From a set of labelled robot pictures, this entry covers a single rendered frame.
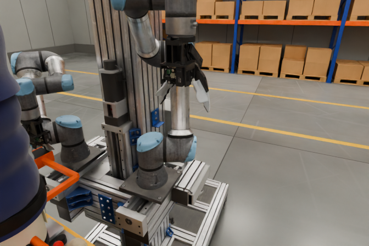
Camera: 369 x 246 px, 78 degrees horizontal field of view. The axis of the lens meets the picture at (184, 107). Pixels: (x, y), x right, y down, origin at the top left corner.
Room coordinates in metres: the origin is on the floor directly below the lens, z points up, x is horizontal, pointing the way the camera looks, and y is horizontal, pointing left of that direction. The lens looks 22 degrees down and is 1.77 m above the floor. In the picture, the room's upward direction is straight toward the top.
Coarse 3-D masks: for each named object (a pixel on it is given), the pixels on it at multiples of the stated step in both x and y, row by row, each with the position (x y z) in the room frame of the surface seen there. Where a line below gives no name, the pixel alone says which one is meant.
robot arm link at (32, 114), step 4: (36, 108) 0.84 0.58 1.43; (24, 112) 0.81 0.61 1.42; (28, 112) 0.81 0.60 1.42; (32, 112) 0.82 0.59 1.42; (36, 112) 0.83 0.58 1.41; (24, 116) 0.80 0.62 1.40; (28, 116) 0.81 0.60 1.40; (32, 116) 0.82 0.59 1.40; (36, 116) 0.83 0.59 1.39; (24, 120) 0.81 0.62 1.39; (28, 120) 0.81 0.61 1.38
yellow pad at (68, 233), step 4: (48, 216) 0.64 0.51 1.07; (56, 220) 0.62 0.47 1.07; (60, 224) 0.61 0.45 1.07; (64, 228) 0.59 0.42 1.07; (68, 228) 0.59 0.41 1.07; (60, 232) 0.57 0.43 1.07; (64, 232) 0.57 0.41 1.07; (68, 232) 0.57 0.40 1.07; (72, 232) 0.57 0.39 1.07; (56, 236) 0.55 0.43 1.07; (60, 236) 0.53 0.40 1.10; (64, 236) 0.53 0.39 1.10; (68, 236) 0.55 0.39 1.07; (72, 236) 0.55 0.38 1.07; (76, 236) 0.56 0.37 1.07; (80, 236) 0.56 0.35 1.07; (52, 240) 0.54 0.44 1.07; (56, 240) 0.54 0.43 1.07; (60, 240) 0.52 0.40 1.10; (64, 240) 0.53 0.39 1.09; (68, 240) 0.54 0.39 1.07; (48, 244) 0.52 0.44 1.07; (52, 244) 0.52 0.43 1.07; (64, 244) 0.52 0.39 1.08; (88, 244) 0.53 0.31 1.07; (92, 244) 0.53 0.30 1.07
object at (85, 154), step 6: (84, 138) 1.11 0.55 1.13; (78, 144) 1.05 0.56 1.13; (84, 144) 1.09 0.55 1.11; (66, 150) 1.03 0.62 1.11; (72, 150) 1.03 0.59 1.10; (78, 150) 1.04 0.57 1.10; (84, 150) 1.07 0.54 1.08; (60, 156) 1.04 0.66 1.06; (66, 156) 1.02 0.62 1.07; (72, 156) 1.03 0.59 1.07; (78, 156) 1.03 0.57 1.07; (84, 156) 1.05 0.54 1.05; (66, 162) 1.02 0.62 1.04; (72, 162) 1.02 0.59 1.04
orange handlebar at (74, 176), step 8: (48, 160) 0.82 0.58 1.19; (56, 168) 0.78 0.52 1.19; (64, 168) 0.77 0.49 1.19; (72, 176) 0.72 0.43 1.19; (64, 184) 0.67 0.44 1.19; (48, 192) 0.63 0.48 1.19; (56, 192) 0.64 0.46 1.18; (48, 200) 0.61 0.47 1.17; (32, 240) 0.45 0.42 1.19; (40, 240) 0.45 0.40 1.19
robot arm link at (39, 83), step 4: (32, 80) 0.93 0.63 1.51; (36, 80) 0.93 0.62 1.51; (40, 80) 0.94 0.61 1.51; (36, 84) 0.92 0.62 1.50; (40, 84) 0.93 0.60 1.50; (44, 84) 0.93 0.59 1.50; (36, 88) 0.92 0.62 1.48; (40, 88) 0.92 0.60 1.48; (44, 88) 0.93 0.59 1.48; (36, 92) 0.92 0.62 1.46; (40, 92) 0.92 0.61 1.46; (44, 92) 0.93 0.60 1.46
